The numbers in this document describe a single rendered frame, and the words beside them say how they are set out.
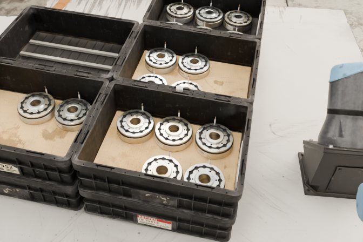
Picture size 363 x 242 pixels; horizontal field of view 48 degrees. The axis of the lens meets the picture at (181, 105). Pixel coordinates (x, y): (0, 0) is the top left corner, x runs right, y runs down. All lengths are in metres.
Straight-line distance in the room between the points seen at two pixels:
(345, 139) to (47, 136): 0.79
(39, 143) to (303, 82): 0.95
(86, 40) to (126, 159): 0.55
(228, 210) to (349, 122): 0.40
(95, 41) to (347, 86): 0.84
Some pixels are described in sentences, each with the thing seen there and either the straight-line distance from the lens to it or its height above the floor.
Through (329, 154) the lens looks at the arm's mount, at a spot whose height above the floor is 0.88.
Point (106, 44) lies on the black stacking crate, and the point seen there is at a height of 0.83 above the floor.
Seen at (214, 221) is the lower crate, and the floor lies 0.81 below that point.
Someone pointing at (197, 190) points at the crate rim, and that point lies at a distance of 0.92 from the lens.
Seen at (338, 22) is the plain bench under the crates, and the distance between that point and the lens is 1.97.
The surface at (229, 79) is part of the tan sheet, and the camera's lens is 1.32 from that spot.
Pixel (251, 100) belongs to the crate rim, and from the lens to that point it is 1.11.
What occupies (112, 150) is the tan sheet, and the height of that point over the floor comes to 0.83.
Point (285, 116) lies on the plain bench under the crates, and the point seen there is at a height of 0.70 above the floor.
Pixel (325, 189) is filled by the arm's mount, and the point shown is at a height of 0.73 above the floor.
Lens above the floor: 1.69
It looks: 45 degrees down
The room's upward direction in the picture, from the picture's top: 3 degrees clockwise
